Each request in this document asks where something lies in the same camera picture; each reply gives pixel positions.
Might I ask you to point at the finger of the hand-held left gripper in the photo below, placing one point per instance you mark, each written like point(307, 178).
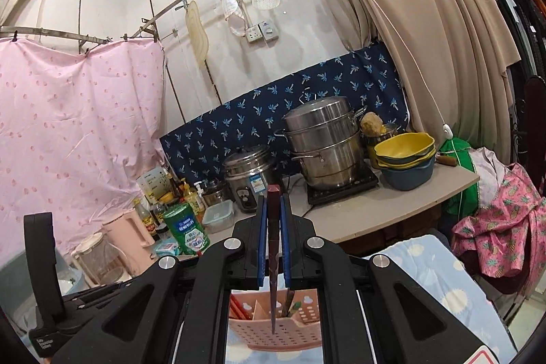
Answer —
point(94, 298)

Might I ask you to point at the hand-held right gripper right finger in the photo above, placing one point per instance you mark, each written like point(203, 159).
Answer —
point(285, 244)

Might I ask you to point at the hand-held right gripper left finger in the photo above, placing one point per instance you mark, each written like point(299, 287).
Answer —
point(261, 244)

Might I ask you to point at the dark red chopstick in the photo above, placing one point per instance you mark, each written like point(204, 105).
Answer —
point(288, 302)
point(273, 261)

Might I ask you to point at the pink plastic utensil holder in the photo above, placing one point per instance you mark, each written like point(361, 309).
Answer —
point(298, 334)

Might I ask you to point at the white blender jug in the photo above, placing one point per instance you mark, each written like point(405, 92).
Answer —
point(98, 261)

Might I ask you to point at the clear food container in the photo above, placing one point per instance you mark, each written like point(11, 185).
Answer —
point(217, 214)

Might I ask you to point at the steel rice cooker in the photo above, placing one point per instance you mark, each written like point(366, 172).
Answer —
point(247, 185)

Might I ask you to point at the pink electric kettle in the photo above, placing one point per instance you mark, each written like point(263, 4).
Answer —
point(128, 244)

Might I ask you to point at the small steel pot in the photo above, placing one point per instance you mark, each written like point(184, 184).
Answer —
point(213, 193)

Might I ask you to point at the black induction cooktop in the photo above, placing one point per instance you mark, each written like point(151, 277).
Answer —
point(341, 193)

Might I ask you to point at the green tin can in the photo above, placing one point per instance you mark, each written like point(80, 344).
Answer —
point(185, 229)

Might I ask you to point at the yellow pump bottle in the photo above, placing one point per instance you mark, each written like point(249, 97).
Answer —
point(193, 200)

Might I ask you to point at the white pump bottle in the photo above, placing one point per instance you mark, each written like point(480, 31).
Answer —
point(199, 190)

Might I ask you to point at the blue tissue pack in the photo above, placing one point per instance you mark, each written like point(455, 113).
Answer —
point(166, 249)

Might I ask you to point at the yellow-capped oil bottle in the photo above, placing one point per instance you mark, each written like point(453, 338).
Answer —
point(145, 219)

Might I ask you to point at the dark sauce bottle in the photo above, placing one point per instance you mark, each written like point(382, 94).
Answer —
point(175, 187)

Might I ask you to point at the stainless steel steamer pot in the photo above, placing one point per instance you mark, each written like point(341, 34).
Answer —
point(324, 142)

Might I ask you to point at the blue palm-print cloth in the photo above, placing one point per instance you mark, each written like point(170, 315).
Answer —
point(256, 121)

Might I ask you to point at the white printed card box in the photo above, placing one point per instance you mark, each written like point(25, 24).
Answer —
point(151, 180)

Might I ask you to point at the yellow metal container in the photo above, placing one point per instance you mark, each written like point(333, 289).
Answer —
point(372, 150)

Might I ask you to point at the blue bowl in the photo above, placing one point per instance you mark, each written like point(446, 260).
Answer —
point(405, 178)

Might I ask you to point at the blue cloud-print blanket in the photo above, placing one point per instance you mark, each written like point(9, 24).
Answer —
point(426, 274)

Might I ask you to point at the brown loofah sponge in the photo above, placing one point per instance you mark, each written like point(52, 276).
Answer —
point(371, 123)

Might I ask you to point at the pink printed curtain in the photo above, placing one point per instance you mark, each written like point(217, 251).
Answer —
point(76, 133)

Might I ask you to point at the yellow bowl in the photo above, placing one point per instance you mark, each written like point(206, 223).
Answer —
point(405, 144)

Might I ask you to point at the green cloth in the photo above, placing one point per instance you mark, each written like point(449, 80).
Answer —
point(463, 176)

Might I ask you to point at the pale lilac cloth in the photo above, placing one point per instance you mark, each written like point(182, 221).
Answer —
point(490, 172)

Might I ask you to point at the pink pineapple-print cloth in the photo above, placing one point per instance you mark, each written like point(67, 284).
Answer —
point(503, 219)

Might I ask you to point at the white hanging cloth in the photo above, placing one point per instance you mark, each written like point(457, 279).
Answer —
point(230, 6)

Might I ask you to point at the beige curtain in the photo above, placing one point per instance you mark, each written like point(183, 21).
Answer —
point(426, 27)

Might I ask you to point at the white pull switch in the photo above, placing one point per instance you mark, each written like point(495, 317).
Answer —
point(447, 131)

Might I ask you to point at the white wall socket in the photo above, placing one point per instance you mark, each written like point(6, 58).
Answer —
point(254, 33)

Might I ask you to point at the white dial switch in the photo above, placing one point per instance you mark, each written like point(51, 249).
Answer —
point(269, 30)

